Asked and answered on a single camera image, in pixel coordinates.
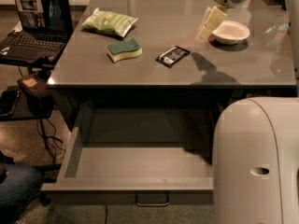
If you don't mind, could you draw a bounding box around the black smartphone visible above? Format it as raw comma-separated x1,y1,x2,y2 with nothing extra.
0,90,21,117

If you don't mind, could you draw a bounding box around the black floor cable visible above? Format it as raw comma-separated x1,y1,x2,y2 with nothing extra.
36,119,66,165

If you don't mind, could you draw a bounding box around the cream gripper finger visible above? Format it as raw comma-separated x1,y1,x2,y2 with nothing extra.
195,5,227,42

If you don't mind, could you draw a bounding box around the open grey top drawer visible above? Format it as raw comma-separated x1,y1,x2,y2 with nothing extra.
41,102,225,205

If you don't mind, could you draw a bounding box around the green chip bag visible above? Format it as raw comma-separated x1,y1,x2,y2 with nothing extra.
82,8,137,37

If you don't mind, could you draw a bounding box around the blue jeans knee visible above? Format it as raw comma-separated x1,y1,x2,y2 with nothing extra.
0,163,42,224

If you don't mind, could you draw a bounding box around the white paper bowl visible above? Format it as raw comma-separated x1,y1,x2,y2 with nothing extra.
212,21,250,45

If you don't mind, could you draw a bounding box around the black rxbar chocolate wrapper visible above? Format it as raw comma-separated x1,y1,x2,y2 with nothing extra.
156,46,190,68

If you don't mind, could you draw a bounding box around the black open laptop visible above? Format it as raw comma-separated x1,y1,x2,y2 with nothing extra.
0,0,73,65

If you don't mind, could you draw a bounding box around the green yellow sponge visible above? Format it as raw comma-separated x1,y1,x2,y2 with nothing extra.
107,38,142,63

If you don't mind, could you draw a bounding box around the black power adapter box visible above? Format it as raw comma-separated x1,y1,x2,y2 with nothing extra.
17,72,54,118

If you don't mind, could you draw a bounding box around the metal drawer handle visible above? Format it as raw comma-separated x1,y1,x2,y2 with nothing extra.
135,193,169,207

